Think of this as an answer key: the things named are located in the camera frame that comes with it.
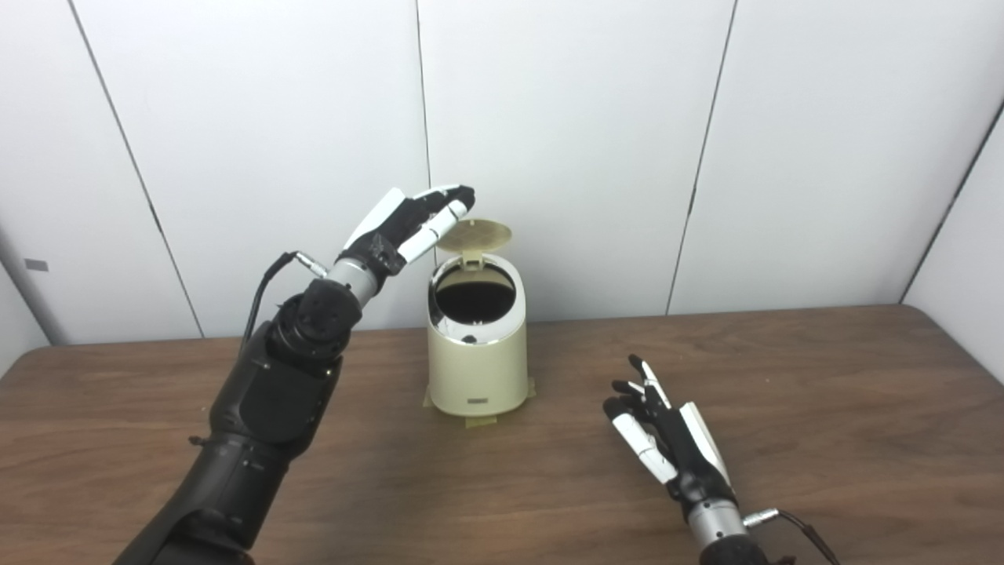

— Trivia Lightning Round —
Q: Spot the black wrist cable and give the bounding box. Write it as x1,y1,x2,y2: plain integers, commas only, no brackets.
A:
239,251,330,354
741,508,840,565

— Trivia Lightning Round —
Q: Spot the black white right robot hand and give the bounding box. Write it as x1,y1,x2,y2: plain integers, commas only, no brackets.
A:
602,355,738,519

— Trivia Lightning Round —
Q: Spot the cream-colored cylindrical bin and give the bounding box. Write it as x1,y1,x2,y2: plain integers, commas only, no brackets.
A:
426,253,529,417

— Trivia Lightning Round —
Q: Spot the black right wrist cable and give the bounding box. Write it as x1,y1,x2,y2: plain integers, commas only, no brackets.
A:
741,508,840,565

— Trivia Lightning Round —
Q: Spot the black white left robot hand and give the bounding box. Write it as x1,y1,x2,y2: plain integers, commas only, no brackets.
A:
336,184,476,277

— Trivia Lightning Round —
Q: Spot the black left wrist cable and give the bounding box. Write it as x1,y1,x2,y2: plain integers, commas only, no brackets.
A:
239,251,330,354

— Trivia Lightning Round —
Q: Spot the cream round bin lid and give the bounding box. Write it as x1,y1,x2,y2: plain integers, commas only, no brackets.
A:
435,218,512,270

